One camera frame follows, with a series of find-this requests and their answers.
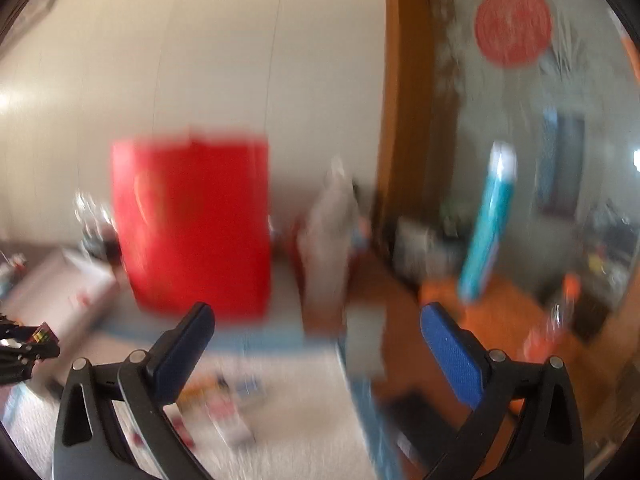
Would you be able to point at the teal spray can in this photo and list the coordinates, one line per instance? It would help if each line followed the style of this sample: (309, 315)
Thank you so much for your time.
(490, 222)

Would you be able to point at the white quilted mat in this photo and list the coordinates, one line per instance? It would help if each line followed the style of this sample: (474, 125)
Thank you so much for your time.
(304, 419)

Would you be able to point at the white cardboard tray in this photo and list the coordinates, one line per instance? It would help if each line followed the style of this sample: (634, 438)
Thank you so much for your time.
(68, 291)

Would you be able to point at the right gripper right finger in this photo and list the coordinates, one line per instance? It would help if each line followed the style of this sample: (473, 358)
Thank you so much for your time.
(547, 441)

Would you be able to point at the red gift bag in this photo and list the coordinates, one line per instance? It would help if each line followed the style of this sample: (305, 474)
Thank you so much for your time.
(192, 217)

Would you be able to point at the white plastic bag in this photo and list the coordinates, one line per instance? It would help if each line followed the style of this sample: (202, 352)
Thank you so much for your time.
(324, 245)

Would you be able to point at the red round wall decoration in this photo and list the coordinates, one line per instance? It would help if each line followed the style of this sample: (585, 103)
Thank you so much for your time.
(513, 33)

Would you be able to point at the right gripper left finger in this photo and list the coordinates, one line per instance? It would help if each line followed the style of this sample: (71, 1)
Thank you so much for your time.
(89, 442)

